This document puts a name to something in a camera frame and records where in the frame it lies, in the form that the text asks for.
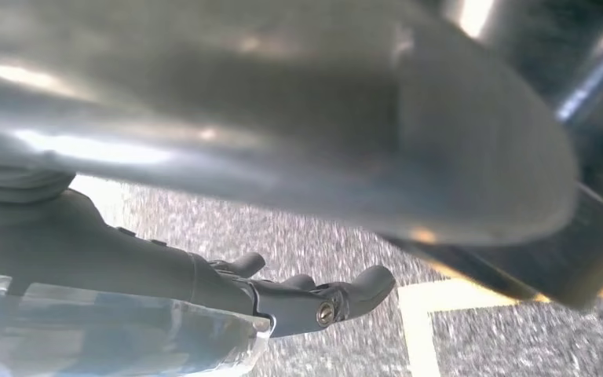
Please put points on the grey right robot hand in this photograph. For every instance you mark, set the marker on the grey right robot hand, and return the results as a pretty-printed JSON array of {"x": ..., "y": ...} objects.
[{"x": 280, "y": 104}]

